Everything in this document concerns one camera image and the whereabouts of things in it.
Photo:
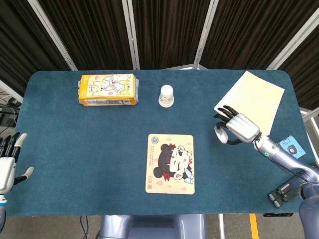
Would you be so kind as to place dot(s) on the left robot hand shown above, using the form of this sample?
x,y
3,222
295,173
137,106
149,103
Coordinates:
x,y
6,171

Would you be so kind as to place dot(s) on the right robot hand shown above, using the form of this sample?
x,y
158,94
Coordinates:
x,y
243,127

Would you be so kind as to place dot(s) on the white computer mouse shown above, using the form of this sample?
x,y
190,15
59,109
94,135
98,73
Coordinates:
x,y
222,135

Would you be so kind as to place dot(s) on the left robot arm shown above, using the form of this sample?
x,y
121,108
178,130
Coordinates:
x,y
2,211

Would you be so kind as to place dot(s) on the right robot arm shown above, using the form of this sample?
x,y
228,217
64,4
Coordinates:
x,y
281,156

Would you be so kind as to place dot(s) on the cartoon girl mouse pad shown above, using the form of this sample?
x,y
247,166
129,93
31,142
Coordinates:
x,y
169,164

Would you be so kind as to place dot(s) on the pale yellow paper folder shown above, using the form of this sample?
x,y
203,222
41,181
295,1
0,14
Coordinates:
x,y
254,99

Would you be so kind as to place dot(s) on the blue felt table cover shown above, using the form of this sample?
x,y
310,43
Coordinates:
x,y
74,149

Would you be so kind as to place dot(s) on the floral print paper cup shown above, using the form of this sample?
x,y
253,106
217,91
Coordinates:
x,y
166,94

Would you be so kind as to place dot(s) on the dark brown pleated curtain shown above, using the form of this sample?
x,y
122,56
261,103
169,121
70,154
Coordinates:
x,y
249,30
169,30
309,74
20,37
94,32

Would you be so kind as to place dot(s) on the black table control panel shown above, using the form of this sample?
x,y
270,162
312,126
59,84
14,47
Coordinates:
x,y
276,214

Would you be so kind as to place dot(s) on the yellow tissue pack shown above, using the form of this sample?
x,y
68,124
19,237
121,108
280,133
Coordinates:
x,y
107,88

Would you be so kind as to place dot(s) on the blue-grey robot torso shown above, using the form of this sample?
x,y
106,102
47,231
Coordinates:
x,y
152,227

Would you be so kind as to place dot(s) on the blue card with camera drawing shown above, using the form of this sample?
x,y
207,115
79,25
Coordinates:
x,y
296,149

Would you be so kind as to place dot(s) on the white partition frame post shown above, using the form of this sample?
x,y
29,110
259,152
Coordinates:
x,y
296,37
206,32
10,90
131,32
310,112
49,27

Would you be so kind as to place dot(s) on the black and grey clamp mount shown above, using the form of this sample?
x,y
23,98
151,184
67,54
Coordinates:
x,y
281,194

